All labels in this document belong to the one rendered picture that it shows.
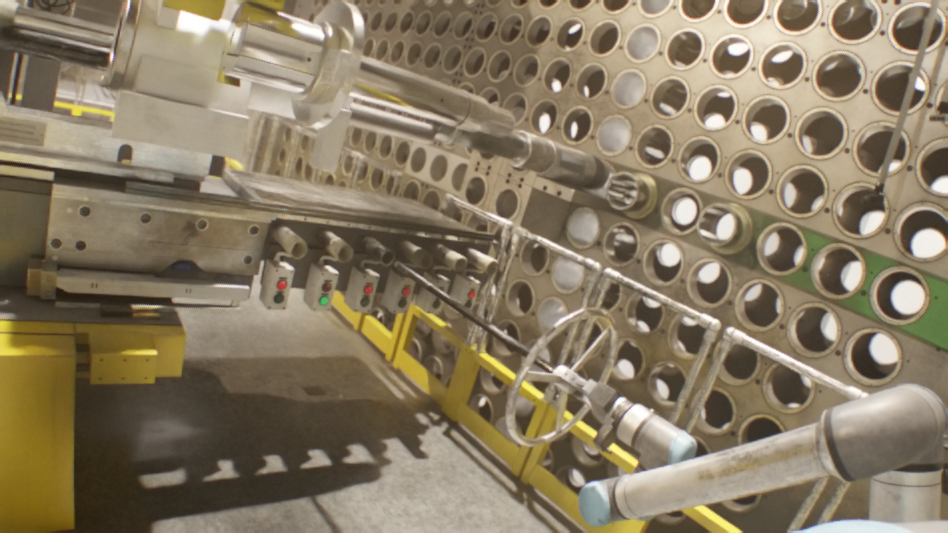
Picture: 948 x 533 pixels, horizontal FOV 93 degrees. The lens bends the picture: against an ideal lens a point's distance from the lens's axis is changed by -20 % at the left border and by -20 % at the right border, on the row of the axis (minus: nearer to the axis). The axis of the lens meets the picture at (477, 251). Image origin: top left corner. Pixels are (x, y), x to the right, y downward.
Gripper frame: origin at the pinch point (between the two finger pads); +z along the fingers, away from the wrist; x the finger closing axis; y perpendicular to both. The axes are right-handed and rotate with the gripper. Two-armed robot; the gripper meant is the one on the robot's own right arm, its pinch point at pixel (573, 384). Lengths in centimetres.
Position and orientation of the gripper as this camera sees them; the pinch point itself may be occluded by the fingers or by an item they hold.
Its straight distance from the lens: 137.0
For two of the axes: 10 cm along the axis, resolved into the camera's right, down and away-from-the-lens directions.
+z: -6.3, -3.4, 7.0
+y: 6.9, -6.7, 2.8
